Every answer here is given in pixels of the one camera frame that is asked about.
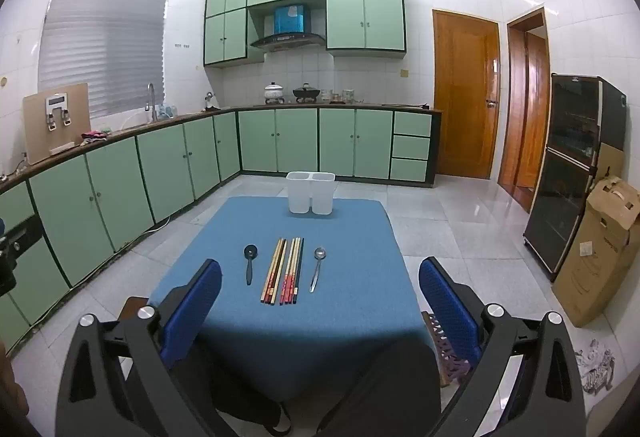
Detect brown wooden stool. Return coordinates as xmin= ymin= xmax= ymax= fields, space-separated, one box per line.
xmin=121 ymin=296 xmax=151 ymax=320

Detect brown cardboard box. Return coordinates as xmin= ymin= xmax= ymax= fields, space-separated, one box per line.
xmin=551 ymin=176 xmax=640 ymax=328

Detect closed wooden door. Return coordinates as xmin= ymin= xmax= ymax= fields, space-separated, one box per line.
xmin=432 ymin=9 xmax=501 ymax=180

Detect printed newspaper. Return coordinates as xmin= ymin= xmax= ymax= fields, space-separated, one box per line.
xmin=575 ymin=339 xmax=617 ymax=395

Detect black glass-door cabinet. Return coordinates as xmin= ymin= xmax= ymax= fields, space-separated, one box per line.
xmin=522 ymin=73 xmax=628 ymax=282

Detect blue tablecloth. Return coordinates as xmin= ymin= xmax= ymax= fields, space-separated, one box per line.
xmin=147 ymin=196 xmax=441 ymax=403

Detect chrome kitchen faucet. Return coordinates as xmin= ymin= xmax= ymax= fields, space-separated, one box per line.
xmin=145 ymin=83 xmax=160 ymax=124

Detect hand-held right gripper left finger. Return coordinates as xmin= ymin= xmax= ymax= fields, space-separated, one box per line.
xmin=55 ymin=258 xmax=223 ymax=437

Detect open wooden door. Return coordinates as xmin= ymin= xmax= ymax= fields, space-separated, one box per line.
xmin=497 ymin=7 xmax=551 ymax=212

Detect black spoon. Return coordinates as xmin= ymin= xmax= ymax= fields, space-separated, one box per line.
xmin=243 ymin=244 xmax=258 ymax=286

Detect range hood with blue film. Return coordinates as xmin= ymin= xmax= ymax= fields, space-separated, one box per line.
xmin=250 ymin=3 xmax=326 ymax=52

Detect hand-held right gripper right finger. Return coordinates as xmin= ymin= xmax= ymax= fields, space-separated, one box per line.
xmin=418 ymin=257 xmax=588 ymax=437

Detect green wall cabinets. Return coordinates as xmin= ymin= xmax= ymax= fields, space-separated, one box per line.
xmin=203 ymin=0 xmax=407 ymax=66

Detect person's left forearm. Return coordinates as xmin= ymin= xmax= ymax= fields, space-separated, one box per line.
xmin=0 ymin=339 xmax=28 ymax=428

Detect grey window blind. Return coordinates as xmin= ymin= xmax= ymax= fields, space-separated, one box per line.
xmin=38 ymin=0 xmax=171 ymax=120

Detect black wok with lid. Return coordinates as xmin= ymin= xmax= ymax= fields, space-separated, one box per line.
xmin=292 ymin=83 xmax=321 ymax=104

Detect red patterned stool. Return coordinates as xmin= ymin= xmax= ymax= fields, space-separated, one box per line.
xmin=421 ymin=311 xmax=473 ymax=389

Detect row of mixed chopsticks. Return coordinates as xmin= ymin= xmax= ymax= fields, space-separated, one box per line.
xmin=260 ymin=237 xmax=305 ymax=306

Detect silver metal spoon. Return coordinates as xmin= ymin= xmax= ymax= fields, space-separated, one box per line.
xmin=309 ymin=247 xmax=327 ymax=294

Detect green base cabinets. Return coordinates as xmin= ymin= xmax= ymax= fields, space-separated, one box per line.
xmin=0 ymin=106 xmax=443 ymax=358

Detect flat cardboard sheet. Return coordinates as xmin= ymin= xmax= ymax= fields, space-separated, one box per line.
xmin=595 ymin=142 xmax=622 ymax=182

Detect wooden board with metal holder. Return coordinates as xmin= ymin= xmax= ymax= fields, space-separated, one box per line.
xmin=22 ymin=83 xmax=91 ymax=166

